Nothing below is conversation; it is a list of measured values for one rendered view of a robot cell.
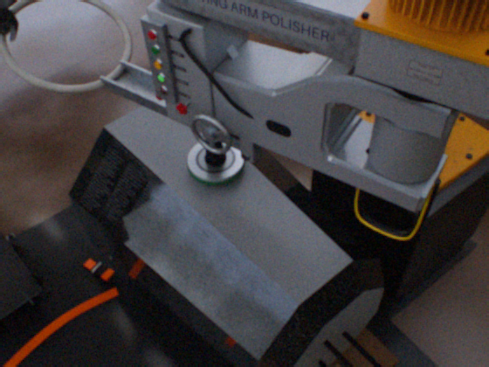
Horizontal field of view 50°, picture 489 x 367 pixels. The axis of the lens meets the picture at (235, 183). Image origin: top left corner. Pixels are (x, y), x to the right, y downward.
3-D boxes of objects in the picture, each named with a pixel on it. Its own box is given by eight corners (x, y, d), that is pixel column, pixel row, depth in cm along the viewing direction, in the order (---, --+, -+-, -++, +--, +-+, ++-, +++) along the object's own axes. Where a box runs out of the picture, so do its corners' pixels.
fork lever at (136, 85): (284, 130, 180) (284, 120, 176) (253, 167, 170) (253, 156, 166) (129, 65, 205) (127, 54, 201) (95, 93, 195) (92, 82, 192)
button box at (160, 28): (181, 100, 167) (168, 21, 145) (175, 105, 166) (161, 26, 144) (161, 92, 170) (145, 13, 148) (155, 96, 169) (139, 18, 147)
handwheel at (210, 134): (247, 143, 168) (245, 107, 157) (230, 163, 163) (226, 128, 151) (209, 127, 174) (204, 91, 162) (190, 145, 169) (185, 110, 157)
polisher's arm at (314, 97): (435, 191, 160) (485, 58, 123) (406, 245, 148) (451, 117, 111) (233, 108, 188) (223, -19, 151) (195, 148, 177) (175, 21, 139)
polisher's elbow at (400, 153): (376, 126, 153) (388, 72, 138) (444, 144, 147) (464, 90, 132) (357, 172, 142) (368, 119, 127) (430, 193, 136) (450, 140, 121)
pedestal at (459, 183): (382, 173, 309) (407, 72, 252) (477, 246, 274) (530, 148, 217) (297, 231, 286) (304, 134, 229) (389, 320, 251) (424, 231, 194)
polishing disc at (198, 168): (190, 186, 191) (190, 183, 190) (185, 144, 205) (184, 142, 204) (248, 176, 193) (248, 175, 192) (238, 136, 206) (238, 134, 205)
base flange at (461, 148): (409, 87, 245) (410, 79, 241) (500, 146, 219) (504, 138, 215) (332, 135, 228) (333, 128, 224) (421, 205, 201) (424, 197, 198)
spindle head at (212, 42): (292, 122, 177) (298, 3, 143) (258, 164, 166) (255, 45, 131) (205, 87, 191) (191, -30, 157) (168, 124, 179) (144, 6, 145)
